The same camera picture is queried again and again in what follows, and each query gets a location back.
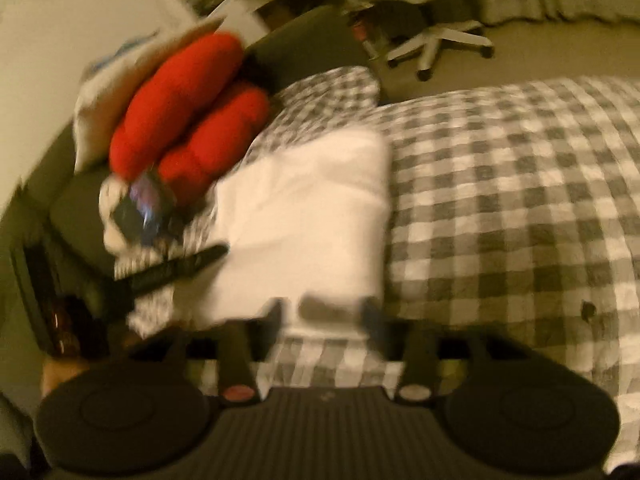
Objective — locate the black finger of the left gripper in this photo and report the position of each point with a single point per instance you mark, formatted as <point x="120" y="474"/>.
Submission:
<point x="188" y="266"/>

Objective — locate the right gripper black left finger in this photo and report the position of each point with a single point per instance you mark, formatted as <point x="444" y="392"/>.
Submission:
<point x="243" y="342"/>

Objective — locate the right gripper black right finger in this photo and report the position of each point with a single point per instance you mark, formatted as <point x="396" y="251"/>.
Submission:
<point x="411" y="342"/>

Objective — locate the white Pooh t-shirt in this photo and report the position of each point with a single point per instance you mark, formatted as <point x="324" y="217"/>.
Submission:
<point x="306" y="225"/>

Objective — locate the person's left hand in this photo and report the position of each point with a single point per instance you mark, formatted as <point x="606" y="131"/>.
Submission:
<point x="57" y="371"/>

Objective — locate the smartphone playing video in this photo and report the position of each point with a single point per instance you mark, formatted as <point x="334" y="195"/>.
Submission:
<point x="142" y="215"/>

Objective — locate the grey checkered bed quilt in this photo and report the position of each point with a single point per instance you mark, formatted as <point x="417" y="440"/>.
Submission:
<point x="513" y="206"/>

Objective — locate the red knitted cushion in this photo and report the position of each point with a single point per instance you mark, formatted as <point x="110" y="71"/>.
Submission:
<point x="193" y="120"/>

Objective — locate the beige pillow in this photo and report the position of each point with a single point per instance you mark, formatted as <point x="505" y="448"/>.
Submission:
<point x="109" y="85"/>

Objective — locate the grey office chair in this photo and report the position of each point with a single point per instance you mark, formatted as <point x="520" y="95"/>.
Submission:
<point x="425" y="10"/>

